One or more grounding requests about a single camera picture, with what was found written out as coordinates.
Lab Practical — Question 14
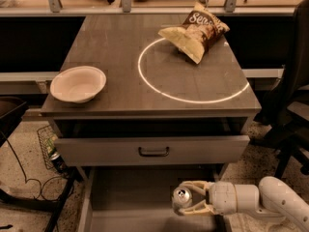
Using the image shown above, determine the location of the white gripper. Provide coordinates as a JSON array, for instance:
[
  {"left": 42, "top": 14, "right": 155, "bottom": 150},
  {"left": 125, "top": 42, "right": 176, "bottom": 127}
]
[{"left": 173, "top": 181, "right": 237, "bottom": 216}]

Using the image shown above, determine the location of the green and white soda can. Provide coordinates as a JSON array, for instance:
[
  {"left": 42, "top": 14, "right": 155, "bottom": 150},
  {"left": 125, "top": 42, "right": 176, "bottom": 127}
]
[{"left": 172, "top": 186, "right": 192, "bottom": 212}]

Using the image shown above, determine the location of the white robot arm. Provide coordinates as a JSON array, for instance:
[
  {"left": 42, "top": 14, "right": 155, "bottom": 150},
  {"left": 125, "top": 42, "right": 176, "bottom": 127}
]
[{"left": 172, "top": 176, "right": 309, "bottom": 232}]

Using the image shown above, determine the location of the open grey middle drawer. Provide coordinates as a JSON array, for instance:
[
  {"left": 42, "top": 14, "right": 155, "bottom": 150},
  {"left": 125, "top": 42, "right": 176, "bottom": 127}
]
[{"left": 77, "top": 165, "right": 231, "bottom": 232}]

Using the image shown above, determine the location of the grey drawer cabinet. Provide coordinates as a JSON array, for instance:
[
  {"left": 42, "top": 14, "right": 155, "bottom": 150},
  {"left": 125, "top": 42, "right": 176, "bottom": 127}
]
[{"left": 40, "top": 14, "right": 262, "bottom": 172}]

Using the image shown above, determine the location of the grey top drawer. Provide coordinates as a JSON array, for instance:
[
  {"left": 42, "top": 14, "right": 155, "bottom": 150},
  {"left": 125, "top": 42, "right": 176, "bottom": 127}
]
[{"left": 55, "top": 135, "right": 249, "bottom": 166}]

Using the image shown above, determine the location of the dark can in basket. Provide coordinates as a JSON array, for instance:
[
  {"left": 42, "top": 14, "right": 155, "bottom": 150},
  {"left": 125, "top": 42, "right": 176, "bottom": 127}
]
[{"left": 50, "top": 152, "right": 67, "bottom": 173}]

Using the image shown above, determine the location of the black office chair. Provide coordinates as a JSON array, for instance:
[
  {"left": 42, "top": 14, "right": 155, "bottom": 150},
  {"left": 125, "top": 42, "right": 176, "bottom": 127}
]
[{"left": 251, "top": 0, "right": 309, "bottom": 178}]

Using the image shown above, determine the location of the brown chip bag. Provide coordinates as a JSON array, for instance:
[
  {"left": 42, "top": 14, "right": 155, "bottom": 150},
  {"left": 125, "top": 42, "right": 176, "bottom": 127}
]
[{"left": 158, "top": 2, "right": 230, "bottom": 64}]

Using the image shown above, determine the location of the white paper bowl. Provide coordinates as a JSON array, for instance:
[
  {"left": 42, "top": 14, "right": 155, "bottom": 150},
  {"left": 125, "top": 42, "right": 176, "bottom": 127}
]
[{"left": 50, "top": 66, "right": 107, "bottom": 103}]

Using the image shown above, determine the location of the black stand at left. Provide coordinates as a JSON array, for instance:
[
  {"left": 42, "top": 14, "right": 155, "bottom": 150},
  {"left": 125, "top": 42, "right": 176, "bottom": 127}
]
[{"left": 0, "top": 97, "right": 81, "bottom": 232}]

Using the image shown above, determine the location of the black drawer handle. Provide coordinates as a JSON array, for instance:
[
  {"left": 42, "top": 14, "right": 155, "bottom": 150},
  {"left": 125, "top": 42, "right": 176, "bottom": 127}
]
[{"left": 138, "top": 147, "right": 170, "bottom": 158}]

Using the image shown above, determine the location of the black cable on floor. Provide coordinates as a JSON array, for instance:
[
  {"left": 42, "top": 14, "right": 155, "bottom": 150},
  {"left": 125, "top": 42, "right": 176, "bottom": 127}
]
[{"left": 0, "top": 130, "right": 75, "bottom": 203}]

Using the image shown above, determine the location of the wire mesh basket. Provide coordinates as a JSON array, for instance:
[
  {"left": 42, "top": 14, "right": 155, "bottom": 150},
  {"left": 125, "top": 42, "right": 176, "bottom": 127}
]
[{"left": 37, "top": 126, "right": 60, "bottom": 173}]

